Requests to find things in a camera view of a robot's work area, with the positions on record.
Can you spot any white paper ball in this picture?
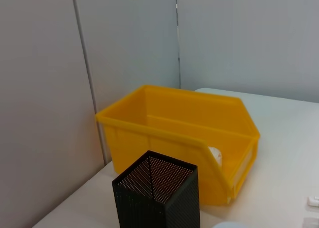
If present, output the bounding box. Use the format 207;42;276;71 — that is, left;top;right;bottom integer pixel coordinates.
208;145;223;167

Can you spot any black mesh pen holder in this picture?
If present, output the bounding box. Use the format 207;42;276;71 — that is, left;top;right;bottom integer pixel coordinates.
111;150;201;228

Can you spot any yellow plastic bin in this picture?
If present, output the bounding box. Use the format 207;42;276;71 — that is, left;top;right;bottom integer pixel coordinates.
95;85;261;206

